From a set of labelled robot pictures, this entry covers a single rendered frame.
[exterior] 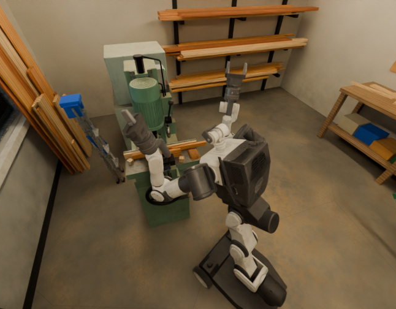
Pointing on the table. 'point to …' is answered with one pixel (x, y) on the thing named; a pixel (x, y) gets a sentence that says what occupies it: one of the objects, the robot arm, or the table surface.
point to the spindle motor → (147, 101)
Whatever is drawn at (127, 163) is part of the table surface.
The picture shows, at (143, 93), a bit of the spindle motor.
